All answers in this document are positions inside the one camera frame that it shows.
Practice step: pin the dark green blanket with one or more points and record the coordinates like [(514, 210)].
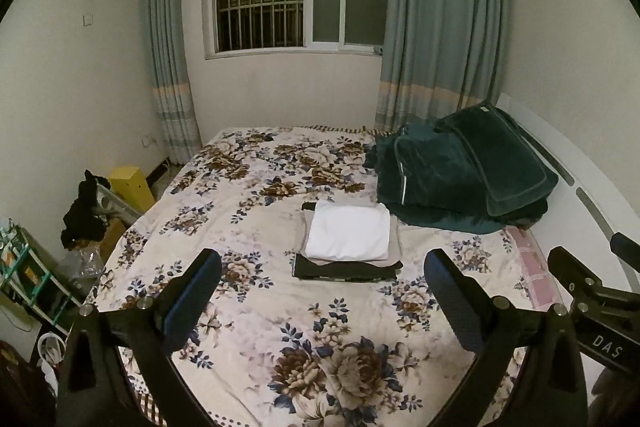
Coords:
[(425, 177)]

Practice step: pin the white round basket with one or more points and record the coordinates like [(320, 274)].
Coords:
[(50, 349)]

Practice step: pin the dark green pillow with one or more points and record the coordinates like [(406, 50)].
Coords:
[(500, 162)]

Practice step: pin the narrow blue-green curtain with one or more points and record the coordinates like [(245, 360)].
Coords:
[(167, 32)]

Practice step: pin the yellow box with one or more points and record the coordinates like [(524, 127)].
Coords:
[(132, 187)]

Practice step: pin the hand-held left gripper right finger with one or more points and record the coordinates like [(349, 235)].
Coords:
[(450, 294)]

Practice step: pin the wall socket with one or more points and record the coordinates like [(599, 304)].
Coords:
[(146, 140)]

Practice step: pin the floral bedsheet bed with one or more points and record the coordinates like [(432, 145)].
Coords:
[(260, 307)]

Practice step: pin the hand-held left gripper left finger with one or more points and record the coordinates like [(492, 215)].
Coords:
[(189, 292)]

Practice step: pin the wall switch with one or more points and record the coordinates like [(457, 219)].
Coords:
[(88, 20)]

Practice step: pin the red bag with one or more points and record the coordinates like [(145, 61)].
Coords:
[(12, 382)]

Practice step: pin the pink checked sheet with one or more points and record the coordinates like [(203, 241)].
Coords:
[(537, 267)]

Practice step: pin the white headboard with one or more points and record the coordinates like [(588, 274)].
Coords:
[(575, 177)]

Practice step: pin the folded beige shirt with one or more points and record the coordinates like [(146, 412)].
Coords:
[(396, 247)]

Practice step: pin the person's right forearm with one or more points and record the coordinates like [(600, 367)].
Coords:
[(617, 399)]

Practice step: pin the folded black garment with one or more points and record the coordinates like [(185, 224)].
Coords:
[(345, 271)]

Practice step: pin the wide blue-green curtain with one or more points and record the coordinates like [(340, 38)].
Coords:
[(440, 17)]

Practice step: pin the cardboard box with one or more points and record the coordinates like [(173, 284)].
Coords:
[(112, 237)]

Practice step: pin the grey metal rack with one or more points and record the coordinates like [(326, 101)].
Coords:
[(117, 207)]

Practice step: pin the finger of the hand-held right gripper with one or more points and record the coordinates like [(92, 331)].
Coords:
[(627, 249), (575, 269)]

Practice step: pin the black hanging clothes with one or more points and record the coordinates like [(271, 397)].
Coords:
[(82, 212)]

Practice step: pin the teal storage shelf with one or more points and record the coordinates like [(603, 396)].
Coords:
[(30, 272)]

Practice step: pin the white t-shirt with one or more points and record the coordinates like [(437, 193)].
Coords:
[(350, 229)]

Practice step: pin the clear plastic bag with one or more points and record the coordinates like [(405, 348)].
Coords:
[(82, 264)]

